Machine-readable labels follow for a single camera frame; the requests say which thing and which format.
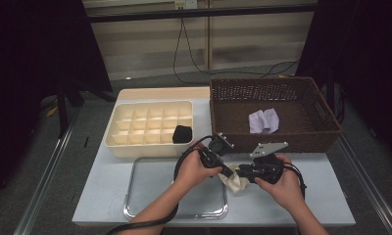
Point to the person's left hand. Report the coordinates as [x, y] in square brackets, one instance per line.
[194, 173]

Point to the metal tray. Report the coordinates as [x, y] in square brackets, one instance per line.
[151, 189]

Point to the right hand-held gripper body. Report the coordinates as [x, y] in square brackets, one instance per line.
[269, 168]

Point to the lavender sock pair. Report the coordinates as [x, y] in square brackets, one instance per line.
[264, 120]

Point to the black curtain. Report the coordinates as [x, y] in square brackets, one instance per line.
[27, 81]
[364, 65]

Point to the black horizontal bar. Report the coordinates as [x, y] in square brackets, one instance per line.
[200, 13]

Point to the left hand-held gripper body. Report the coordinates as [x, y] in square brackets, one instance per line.
[215, 147]

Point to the metal floor rail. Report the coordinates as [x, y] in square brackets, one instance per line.
[43, 182]
[373, 196]

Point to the person's right hand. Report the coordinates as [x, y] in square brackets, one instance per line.
[287, 191]

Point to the small black stick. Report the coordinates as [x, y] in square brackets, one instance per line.
[87, 142]

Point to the brown woven basket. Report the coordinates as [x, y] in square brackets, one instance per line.
[282, 143]

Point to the cream divided organizer box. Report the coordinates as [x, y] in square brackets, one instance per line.
[145, 124]

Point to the black sock pair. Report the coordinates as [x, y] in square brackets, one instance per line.
[182, 134]

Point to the white wall socket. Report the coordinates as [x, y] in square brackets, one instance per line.
[186, 4]

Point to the black stand leg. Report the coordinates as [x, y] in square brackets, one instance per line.
[62, 107]

